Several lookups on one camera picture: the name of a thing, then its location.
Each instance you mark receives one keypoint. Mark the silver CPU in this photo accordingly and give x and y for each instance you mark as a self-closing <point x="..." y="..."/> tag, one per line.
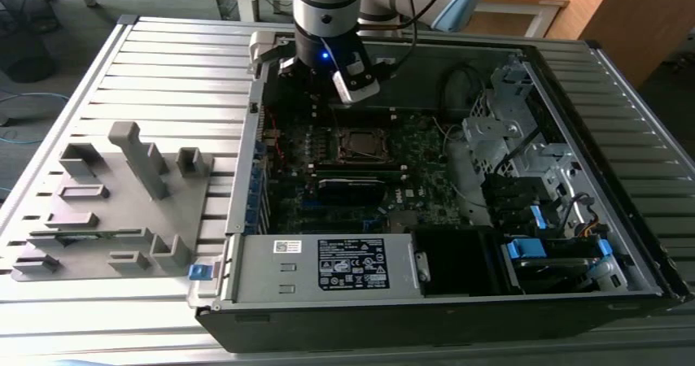
<point x="360" y="141"/>

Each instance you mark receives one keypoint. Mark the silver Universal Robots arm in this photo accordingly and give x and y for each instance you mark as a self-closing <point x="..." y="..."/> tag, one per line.
<point x="326" y="4"/>

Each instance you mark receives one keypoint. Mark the CPU socket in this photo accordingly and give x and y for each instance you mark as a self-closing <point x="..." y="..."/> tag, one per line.
<point x="340" y="159"/>

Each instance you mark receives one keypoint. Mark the green RAM stick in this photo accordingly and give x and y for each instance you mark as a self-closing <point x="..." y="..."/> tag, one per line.
<point x="358" y="166"/>
<point x="76" y="239"/>

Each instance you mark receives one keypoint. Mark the graphics card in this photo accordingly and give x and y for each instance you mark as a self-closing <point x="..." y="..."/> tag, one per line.
<point x="350" y="193"/>

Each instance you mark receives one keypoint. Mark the green motherboard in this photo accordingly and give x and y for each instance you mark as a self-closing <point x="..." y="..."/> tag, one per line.
<point x="428" y="179"/>

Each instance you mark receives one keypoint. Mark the silver metal drive cage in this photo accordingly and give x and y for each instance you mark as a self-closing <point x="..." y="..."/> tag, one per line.
<point x="483" y="138"/>

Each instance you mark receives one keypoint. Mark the silver chipset heat sink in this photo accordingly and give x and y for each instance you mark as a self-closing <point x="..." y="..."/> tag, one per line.
<point x="403" y="219"/>

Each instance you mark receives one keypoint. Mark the black waste bin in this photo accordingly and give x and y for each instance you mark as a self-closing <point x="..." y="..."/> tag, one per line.
<point x="30" y="63"/>

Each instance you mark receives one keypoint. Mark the grey parts rack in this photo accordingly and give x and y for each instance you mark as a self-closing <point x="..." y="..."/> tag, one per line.
<point x="124" y="219"/>

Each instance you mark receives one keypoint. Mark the grey power supply unit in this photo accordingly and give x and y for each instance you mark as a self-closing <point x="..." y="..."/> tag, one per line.
<point x="260" y="276"/>

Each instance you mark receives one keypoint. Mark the blue plastic clip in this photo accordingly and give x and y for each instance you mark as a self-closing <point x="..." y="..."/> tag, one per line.
<point x="538" y="216"/>

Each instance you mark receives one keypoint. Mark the blue case latch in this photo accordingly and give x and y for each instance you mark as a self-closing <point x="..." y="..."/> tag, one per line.
<point x="198" y="272"/>

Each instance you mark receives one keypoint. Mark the wooden cabinet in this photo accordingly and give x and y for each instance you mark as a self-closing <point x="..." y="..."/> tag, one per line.
<point x="635" y="16"/>

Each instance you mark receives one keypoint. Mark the hard disk in blue carrier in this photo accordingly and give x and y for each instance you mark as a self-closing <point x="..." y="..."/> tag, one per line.
<point x="523" y="248"/>

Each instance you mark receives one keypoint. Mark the black PC case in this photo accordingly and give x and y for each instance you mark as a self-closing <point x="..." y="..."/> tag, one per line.
<point x="380" y="329"/>

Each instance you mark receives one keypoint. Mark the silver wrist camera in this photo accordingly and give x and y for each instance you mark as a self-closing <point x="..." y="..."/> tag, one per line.
<point x="355" y="81"/>

